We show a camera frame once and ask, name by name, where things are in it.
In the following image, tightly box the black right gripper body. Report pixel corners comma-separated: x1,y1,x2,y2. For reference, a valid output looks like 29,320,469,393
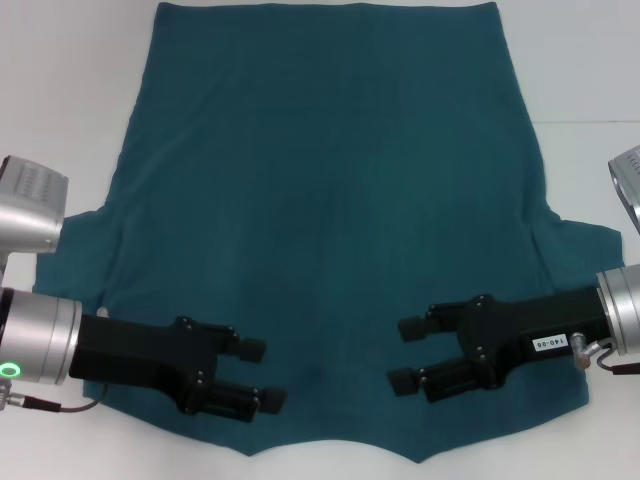
456,293,607,392

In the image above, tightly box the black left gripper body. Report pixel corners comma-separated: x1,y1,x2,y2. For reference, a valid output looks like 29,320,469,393
68,313,241,417

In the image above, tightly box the blue shirt with FREE print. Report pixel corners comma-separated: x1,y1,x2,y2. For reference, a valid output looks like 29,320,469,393
32,0,624,451

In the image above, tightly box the right arm cable with plug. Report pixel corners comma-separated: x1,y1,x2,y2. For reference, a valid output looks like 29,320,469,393
571,331,640,377

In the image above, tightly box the arm cable with plug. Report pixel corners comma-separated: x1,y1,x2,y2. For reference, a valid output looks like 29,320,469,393
571,331,640,377
0,391,109,417

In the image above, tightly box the left arm cable with plug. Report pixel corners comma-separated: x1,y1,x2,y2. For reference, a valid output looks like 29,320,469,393
0,391,109,417

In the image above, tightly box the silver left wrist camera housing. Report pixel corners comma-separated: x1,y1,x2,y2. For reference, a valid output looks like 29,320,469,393
0,154,72,257

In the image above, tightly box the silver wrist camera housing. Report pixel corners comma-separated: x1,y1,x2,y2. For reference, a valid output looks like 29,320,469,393
0,154,72,257
606,144,640,232

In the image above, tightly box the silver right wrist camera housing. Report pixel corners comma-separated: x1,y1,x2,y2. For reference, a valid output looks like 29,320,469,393
606,144,640,232

